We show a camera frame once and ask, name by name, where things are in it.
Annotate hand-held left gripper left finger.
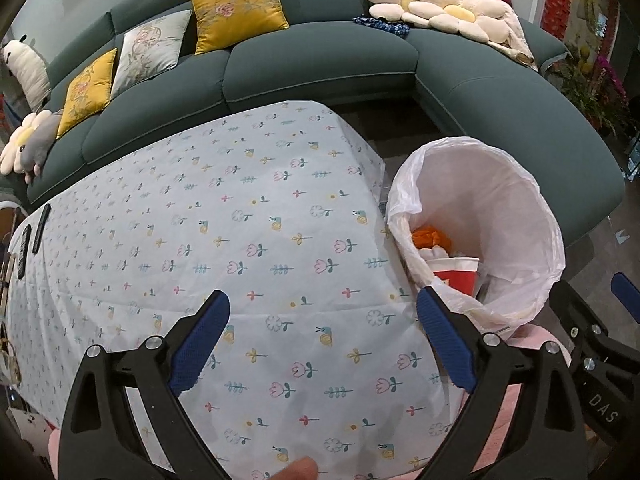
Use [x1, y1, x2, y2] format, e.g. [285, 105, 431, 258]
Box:
[59, 290, 231, 480]

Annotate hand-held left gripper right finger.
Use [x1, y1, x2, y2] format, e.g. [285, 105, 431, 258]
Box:
[417, 287, 593, 480]

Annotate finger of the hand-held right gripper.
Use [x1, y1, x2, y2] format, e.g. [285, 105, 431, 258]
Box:
[549, 279, 610, 377]
[611, 272, 640, 322]

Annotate red paper cup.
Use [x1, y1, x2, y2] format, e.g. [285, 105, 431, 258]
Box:
[432, 256, 481, 297]

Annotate orange plastic bag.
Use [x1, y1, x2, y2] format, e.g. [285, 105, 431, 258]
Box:
[411, 227, 454, 251]

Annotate white-lined trash bin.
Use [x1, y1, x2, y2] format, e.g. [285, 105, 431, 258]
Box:
[386, 136, 566, 334]

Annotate person's left hand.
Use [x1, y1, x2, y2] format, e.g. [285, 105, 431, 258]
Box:
[264, 457, 319, 480]

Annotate pink fleece cloth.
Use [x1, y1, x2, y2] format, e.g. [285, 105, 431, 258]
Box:
[47, 324, 578, 480]

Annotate clear glass pot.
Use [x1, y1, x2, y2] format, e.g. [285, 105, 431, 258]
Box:
[0, 337, 24, 386]

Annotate black remote control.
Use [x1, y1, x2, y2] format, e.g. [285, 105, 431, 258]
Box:
[16, 224, 33, 281]
[31, 205, 52, 254]

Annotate potted green plant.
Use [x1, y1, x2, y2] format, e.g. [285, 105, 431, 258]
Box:
[555, 35, 638, 137]

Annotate pink orchid plant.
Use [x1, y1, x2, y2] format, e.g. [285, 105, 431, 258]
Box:
[597, 54, 629, 107]

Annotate grey plush toy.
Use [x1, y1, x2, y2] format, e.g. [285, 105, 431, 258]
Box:
[15, 112, 64, 184]

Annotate yellow embroidered cushion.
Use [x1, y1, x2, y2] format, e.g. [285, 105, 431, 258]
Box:
[190, 0, 290, 56]
[56, 48, 119, 140]

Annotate grey floral cushion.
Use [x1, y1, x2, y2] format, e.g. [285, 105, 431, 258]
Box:
[111, 9, 194, 99]

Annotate teal sectional sofa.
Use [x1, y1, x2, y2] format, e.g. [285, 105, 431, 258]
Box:
[0, 0, 626, 261]

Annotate blue patterned cloth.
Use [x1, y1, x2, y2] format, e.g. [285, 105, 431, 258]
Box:
[353, 14, 411, 37]

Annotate white panda plush toy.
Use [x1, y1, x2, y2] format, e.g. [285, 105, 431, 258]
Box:
[0, 35, 53, 111]

